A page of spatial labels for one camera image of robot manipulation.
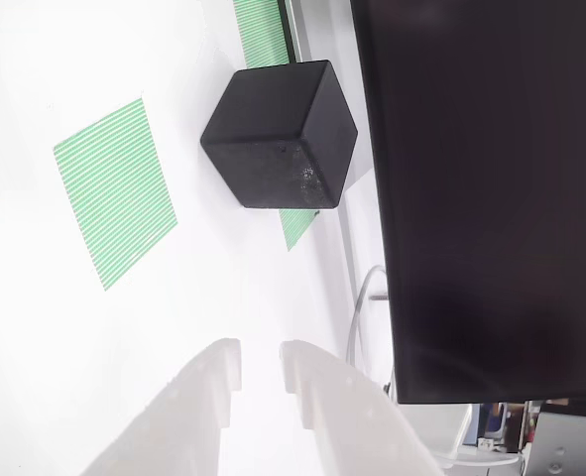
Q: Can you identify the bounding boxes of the black cube block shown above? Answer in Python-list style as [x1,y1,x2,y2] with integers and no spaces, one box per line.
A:
[199,59,360,210]

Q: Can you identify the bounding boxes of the grey cable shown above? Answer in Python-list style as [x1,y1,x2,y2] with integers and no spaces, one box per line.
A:
[345,264,389,371]

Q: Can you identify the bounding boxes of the black monitor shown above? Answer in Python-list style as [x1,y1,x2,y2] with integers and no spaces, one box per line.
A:
[349,0,586,407]

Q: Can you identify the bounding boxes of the green tape strip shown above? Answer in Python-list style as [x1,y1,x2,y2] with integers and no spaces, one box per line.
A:
[231,0,319,253]

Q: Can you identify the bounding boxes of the grey metal panel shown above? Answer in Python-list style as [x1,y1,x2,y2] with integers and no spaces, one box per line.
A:
[523,411,586,476]

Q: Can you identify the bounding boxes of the white monitor stand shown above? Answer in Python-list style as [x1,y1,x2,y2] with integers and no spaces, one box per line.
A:
[433,404,522,470]

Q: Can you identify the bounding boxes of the green striped tape square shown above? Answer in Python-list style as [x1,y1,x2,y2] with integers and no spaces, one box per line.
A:
[53,97,179,293]

